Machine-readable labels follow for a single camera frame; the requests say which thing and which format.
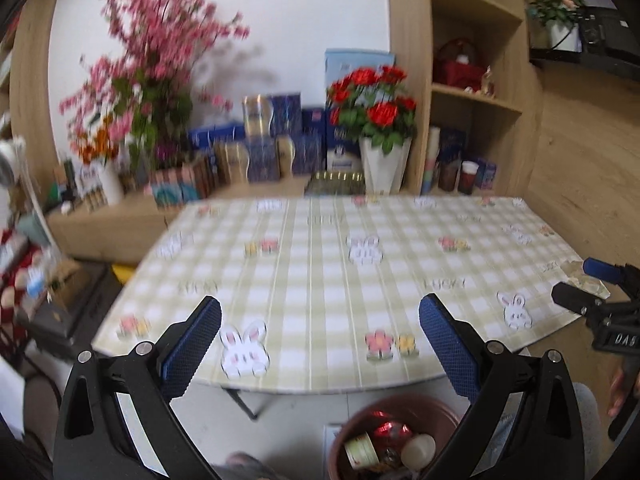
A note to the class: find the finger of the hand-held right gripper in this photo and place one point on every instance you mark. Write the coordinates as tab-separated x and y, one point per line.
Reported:
602	267
575	297

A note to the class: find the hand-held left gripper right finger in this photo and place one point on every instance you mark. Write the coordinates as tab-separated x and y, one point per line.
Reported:
447	350

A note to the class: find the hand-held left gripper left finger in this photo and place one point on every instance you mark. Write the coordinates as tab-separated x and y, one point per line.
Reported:
192	355

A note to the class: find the brown plastic bin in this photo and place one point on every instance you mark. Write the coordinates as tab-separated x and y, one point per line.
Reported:
400	402

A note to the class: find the red snack packet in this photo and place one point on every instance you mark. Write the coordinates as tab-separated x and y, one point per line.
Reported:
390	430

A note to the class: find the green paper cup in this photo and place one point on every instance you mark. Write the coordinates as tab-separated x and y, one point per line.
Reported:
361	451

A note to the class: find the person's right hand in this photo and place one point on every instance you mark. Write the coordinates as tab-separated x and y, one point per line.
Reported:
622	385

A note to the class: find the white plastic cup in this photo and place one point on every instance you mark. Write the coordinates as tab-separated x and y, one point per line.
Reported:
419	452

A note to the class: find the grey fluffy slipper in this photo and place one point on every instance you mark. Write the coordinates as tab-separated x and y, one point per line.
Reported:
252	467

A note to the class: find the black case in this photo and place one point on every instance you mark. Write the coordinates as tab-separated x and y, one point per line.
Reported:
65	310

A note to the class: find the green checked tablecloth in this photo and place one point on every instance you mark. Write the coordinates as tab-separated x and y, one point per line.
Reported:
310	285

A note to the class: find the low wooden cabinet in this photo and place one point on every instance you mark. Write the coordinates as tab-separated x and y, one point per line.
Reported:
125	230

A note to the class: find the small blue box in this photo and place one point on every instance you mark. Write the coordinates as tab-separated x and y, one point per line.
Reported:
487	174

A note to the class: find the white paper sheet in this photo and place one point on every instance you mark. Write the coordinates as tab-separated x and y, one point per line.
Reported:
331	452

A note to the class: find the red paper cup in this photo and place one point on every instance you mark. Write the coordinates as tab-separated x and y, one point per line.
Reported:
468	177

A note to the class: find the row of brown teal boxes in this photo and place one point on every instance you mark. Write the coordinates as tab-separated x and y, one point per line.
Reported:
180	185

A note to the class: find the red patterned bag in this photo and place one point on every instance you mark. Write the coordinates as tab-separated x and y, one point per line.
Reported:
20	285

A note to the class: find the row of small brown bottles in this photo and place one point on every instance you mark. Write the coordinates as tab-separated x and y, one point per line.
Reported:
90	195

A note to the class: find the red rose plant white pot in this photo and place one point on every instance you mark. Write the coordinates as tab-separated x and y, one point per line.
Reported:
385	170

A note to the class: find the stack of paper cups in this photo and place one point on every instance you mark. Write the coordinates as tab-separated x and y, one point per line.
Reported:
431	160

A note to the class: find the white vase with orange flowers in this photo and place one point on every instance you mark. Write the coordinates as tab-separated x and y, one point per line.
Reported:
111	182

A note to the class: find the gold tray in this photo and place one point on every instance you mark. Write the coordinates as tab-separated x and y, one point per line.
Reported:
335	183

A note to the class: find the stack of blue gift boxes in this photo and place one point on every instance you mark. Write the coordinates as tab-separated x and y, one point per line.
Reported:
265	160

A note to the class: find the small figurine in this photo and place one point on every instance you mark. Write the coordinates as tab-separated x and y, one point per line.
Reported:
488	82

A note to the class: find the black device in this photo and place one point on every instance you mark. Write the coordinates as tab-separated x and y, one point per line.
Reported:
605	40

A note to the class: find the wooden shelf unit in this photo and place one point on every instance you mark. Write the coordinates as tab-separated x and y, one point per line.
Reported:
410	110

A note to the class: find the red basket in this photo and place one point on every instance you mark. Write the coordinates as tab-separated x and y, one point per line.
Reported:
457	70

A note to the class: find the pink rose plant white pot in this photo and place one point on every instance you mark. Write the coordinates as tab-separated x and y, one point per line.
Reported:
562	25

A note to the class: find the pale blue carton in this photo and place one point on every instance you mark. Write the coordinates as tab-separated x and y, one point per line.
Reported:
350	62

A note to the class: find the pink flower arrangement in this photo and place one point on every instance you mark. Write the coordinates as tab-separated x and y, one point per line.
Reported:
160	35

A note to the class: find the black folding table frame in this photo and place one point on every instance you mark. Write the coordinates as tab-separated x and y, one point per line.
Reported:
247	402

